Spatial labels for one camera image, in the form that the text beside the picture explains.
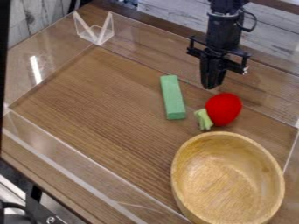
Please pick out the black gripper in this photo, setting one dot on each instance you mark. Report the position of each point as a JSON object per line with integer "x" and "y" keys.
{"x": 218, "y": 50}

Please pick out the red plush strawberry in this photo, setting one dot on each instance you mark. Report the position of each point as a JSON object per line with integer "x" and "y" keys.
{"x": 220, "y": 111}

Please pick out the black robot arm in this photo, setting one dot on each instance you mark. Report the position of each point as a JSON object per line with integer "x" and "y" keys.
{"x": 228, "y": 7}

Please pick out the green rectangular block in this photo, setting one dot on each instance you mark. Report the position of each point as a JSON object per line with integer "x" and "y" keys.
{"x": 172, "y": 97}

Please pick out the wooden bowl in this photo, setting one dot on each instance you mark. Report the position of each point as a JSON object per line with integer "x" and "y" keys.
{"x": 227, "y": 180}

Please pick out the clear acrylic tray wall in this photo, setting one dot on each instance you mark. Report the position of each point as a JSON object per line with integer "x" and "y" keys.
{"x": 86, "y": 130}

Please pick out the black table leg bracket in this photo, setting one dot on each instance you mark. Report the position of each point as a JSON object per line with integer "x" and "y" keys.
{"x": 42, "y": 214}

